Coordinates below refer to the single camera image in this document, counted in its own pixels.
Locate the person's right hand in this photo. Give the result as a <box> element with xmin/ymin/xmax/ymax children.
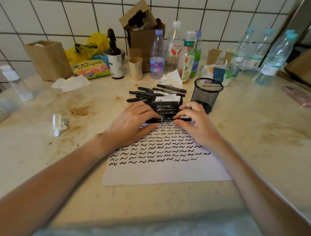
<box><xmin>173</xmin><ymin>101</ymin><xmax>224</xmax><ymax>150</ymax></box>

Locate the person's left hand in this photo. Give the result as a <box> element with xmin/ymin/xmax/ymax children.
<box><xmin>101</xmin><ymin>101</ymin><xmax>161</xmax><ymax>153</ymax></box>

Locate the black marker pen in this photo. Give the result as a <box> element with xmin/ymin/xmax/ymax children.
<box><xmin>145</xmin><ymin>117</ymin><xmax>192</xmax><ymax>124</ymax></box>

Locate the person's right forearm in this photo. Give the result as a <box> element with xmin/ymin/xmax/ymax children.
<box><xmin>211</xmin><ymin>138</ymin><xmax>311</xmax><ymax>236</ymax></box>

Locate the person's left forearm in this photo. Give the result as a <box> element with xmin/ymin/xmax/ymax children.
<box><xmin>0</xmin><ymin>134</ymin><xmax>115</xmax><ymax>236</ymax></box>

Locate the pile of black markers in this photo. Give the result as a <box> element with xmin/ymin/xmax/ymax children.
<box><xmin>126</xmin><ymin>84</ymin><xmax>187</xmax><ymax>119</ymax></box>

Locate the black mesh pen cup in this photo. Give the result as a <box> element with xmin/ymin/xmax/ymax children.
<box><xmin>190</xmin><ymin>77</ymin><xmax>224</xmax><ymax>115</ymax></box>

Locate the white paper sheet with scribbles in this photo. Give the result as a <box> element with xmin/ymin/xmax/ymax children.
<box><xmin>102</xmin><ymin>122</ymin><xmax>233</xmax><ymax>187</ymax></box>

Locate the crumpled white tissue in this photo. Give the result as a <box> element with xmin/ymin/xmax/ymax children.
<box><xmin>160</xmin><ymin>69</ymin><xmax>183</xmax><ymax>89</ymax></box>

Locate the beige paper cup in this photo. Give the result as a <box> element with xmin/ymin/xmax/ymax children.
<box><xmin>128</xmin><ymin>57</ymin><xmax>143</xmax><ymax>81</ymax></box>

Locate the tea bottle with green label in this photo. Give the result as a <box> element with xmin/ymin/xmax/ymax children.
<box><xmin>177</xmin><ymin>31</ymin><xmax>196</xmax><ymax>84</ymax></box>

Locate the blue white tissue packet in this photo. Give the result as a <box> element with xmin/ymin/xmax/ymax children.
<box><xmin>201</xmin><ymin>60</ymin><xmax>240</xmax><ymax>87</ymax></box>

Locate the bottle with blue pink label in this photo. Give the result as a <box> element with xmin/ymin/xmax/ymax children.
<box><xmin>149</xmin><ymin>29</ymin><xmax>166</xmax><ymax>80</ymax></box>

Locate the green drink bottle purple cap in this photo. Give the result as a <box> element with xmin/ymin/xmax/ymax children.
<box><xmin>190</xmin><ymin>31</ymin><xmax>203</xmax><ymax>78</ymax></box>

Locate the brown paper cup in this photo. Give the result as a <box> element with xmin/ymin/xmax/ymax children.
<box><xmin>223</xmin><ymin>49</ymin><xmax>236</xmax><ymax>65</ymax></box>
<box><xmin>206</xmin><ymin>48</ymin><xmax>223</xmax><ymax>66</ymax></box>

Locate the dark brown pump bottle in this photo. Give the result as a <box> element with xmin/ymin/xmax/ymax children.
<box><xmin>107</xmin><ymin>28</ymin><xmax>125</xmax><ymax>80</ymax></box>

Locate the clear bottle with red label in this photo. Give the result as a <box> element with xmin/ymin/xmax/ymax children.
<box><xmin>165</xmin><ymin>21</ymin><xmax>183</xmax><ymax>75</ymax></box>

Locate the green orange snack packet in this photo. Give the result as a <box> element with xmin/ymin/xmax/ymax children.
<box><xmin>70</xmin><ymin>59</ymin><xmax>112</xmax><ymax>80</ymax></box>

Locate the open brown cardboard box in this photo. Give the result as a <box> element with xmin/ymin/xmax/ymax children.
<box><xmin>119</xmin><ymin>0</ymin><xmax>166</xmax><ymax>73</ymax></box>

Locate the flat white tissue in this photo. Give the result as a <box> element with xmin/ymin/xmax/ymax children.
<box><xmin>51</xmin><ymin>75</ymin><xmax>92</xmax><ymax>93</ymax></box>

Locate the crumpled clear plastic wrapper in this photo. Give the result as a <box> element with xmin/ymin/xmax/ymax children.
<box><xmin>52</xmin><ymin>113</ymin><xmax>70</xmax><ymax>137</ymax></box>

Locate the water bottle with teal cap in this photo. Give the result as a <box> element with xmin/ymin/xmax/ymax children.
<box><xmin>242</xmin><ymin>28</ymin><xmax>275</xmax><ymax>75</ymax></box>
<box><xmin>272</xmin><ymin>29</ymin><xmax>295</xmax><ymax>53</ymax></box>
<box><xmin>233</xmin><ymin>27</ymin><xmax>254</xmax><ymax>73</ymax></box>
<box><xmin>252</xmin><ymin>33</ymin><xmax>299</xmax><ymax>87</ymax></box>

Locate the yellow plastic bag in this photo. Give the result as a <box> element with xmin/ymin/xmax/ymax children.
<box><xmin>64</xmin><ymin>33</ymin><xmax>111</xmax><ymax>64</ymax></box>

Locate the pink phone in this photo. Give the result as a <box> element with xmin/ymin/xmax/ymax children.
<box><xmin>282</xmin><ymin>86</ymin><xmax>311</xmax><ymax>108</ymax></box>

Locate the tan paper box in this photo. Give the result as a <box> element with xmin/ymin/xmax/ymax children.
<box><xmin>23</xmin><ymin>40</ymin><xmax>74</xmax><ymax>82</ymax></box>

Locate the flat brown cardboard box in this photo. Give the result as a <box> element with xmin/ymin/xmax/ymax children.
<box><xmin>284</xmin><ymin>48</ymin><xmax>311</xmax><ymax>87</ymax></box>

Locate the clear bottle with white cap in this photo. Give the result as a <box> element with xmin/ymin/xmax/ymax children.
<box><xmin>0</xmin><ymin>65</ymin><xmax>34</xmax><ymax>102</ymax></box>

